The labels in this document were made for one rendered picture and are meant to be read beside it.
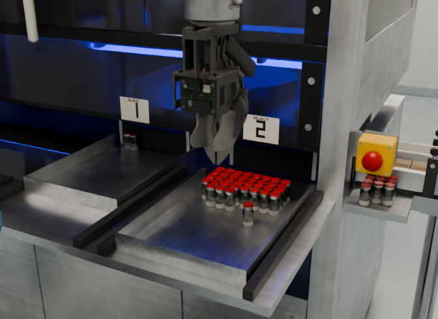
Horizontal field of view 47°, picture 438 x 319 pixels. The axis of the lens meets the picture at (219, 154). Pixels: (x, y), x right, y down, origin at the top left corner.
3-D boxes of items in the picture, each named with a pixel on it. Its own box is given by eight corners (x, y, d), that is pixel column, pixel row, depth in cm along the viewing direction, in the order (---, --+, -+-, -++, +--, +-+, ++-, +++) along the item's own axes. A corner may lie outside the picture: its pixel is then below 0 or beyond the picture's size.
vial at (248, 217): (244, 220, 102) (245, 201, 100) (255, 223, 101) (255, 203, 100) (240, 226, 100) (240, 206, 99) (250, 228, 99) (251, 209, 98)
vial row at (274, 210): (204, 195, 113) (204, 176, 111) (280, 212, 105) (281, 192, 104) (200, 199, 111) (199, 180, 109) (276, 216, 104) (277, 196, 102)
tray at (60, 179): (116, 144, 144) (115, 132, 143) (196, 159, 133) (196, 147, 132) (25, 190, 116) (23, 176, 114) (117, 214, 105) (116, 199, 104)
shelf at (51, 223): (102, 148, 147) (102, 141, 146) (343, 195, 118) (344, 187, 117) (-42, 220, 107) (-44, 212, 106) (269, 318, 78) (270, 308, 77)
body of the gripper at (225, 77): (171, 113, 70) (168, 25, 66) (201, 99, 77) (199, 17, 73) (221, 121, 67) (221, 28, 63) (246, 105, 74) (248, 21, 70)
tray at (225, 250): (204, 181, 121) (204, 167, 119) (309, 203, 110) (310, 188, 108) (115, 250, 92) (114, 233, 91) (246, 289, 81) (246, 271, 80)
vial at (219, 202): (218, 203, 109) (218, 184, 107) (227, 205, 108) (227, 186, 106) (213, 207, 107) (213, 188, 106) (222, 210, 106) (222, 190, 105)
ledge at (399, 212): (357, 186, 122) (358, 179, 121) (414, 197, 117) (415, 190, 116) (343, 211, 110) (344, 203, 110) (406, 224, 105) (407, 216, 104)
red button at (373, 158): (363, 164, 105) (365, 147, 104) (383, 167, 104) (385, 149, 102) (359, 171, 102) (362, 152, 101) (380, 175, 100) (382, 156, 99)
